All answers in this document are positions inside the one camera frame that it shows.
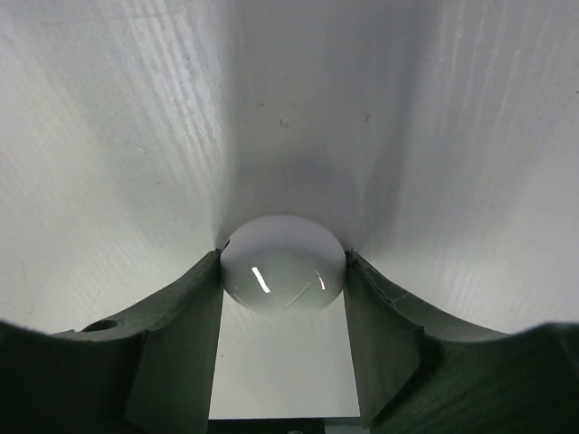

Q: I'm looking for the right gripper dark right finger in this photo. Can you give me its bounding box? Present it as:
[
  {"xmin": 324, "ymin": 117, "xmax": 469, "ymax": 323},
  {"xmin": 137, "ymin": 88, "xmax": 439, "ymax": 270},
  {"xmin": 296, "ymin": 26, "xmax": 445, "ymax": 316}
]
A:
[{"xmin": 345, "ymin": 251, "xmax": 578, "ymax": 433}]

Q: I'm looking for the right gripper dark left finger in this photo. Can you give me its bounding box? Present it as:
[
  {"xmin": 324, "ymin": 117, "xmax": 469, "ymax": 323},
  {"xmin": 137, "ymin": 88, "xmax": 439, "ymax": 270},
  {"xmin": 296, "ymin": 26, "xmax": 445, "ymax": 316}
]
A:
[{"xmin": 1, "ymin": 250, "xmax": 223, "ymax": 433}]

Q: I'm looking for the white round charging case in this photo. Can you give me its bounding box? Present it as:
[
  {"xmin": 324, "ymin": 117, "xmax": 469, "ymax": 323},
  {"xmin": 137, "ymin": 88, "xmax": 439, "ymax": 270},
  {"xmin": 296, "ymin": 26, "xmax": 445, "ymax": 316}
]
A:
[{"xmin": 220, "ymin": 214, "xmax": 346, "ymax": 316}]

